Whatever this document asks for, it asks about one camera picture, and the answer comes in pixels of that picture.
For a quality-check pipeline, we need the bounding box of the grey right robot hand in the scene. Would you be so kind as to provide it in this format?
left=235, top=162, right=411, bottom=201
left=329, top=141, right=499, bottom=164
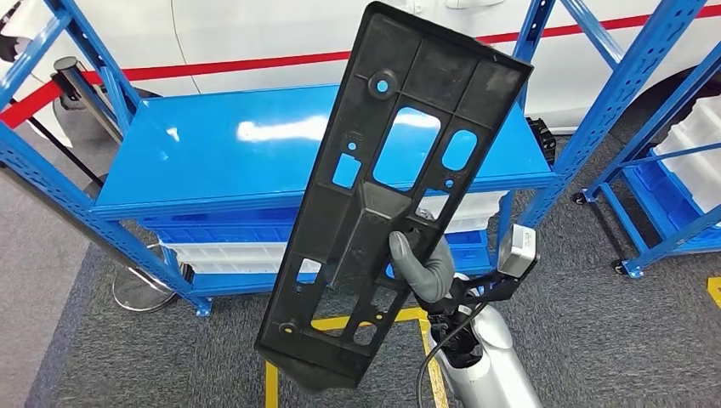
left=387, top=230, right=457, bottom=305

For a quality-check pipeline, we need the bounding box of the black plastic mounting panel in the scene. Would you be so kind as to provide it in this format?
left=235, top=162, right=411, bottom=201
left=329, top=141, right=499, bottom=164
left=254, top=1, right=535, bottom=394

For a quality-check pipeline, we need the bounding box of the blue metal shelf rack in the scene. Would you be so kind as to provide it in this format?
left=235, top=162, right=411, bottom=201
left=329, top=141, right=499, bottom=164
left=0, top=0, right=721, bottom=318
left=573, top=93, right=721, bottom=281

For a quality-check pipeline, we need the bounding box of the black ribbed plastic piece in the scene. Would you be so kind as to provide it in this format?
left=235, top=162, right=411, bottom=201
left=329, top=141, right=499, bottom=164
left=526, top=116, right=558, bottom=166

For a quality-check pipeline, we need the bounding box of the yellow floor tape square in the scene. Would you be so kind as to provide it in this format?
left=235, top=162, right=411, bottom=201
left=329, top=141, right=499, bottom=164
left=264, top=306, right=450, bottom=408

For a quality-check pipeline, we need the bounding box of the red barrier belt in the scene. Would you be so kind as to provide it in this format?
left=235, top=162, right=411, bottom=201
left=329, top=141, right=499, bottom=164
left=81, top=4, right=721, bottom=84
left=0, top=80, right=64, bottom=131

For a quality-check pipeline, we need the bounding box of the white car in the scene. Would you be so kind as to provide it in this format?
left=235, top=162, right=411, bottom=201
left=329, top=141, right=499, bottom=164
left=0, top=0, right=721, bottom=135

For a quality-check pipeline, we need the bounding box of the stanchion with chrome base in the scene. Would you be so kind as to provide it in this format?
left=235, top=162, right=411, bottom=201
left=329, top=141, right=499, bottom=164
left=52, top=54, right=183, bottom=315

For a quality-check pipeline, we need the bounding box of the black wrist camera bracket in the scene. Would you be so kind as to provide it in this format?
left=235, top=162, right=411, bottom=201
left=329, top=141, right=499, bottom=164
left=447, top=269, right=522, bottom=309

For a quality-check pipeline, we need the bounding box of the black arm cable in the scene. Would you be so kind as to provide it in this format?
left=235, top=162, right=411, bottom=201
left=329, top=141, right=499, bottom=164
left=415, top=303, right=490, bottom=408

